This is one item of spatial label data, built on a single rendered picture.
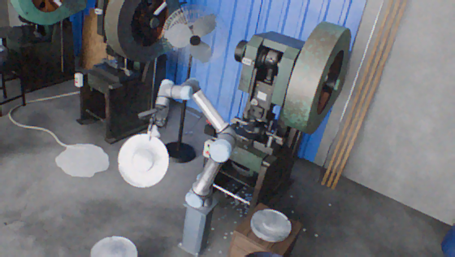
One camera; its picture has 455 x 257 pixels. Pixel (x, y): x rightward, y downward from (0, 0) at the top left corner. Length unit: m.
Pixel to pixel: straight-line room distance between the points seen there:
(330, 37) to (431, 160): 2.06
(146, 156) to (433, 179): 3.01
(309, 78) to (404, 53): 1.62
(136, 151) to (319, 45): 1.28
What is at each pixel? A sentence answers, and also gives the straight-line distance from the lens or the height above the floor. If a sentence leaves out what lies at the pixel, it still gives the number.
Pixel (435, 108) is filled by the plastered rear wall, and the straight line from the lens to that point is 3.70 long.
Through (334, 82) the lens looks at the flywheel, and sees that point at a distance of 2.47.
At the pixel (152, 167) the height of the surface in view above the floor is 0.93.
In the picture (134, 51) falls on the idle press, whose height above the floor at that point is 1.06.
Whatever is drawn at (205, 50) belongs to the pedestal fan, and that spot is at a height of 1.19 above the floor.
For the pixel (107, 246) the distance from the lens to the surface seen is 2.32.
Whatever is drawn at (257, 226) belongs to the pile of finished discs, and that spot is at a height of 0.38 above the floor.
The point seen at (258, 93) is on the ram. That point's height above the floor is 1.07.
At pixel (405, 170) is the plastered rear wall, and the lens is 3.95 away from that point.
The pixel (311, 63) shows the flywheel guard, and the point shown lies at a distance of 2.18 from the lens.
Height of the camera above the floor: 2.04
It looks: 28 degrees down
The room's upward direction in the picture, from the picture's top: 11 degrees clockwise
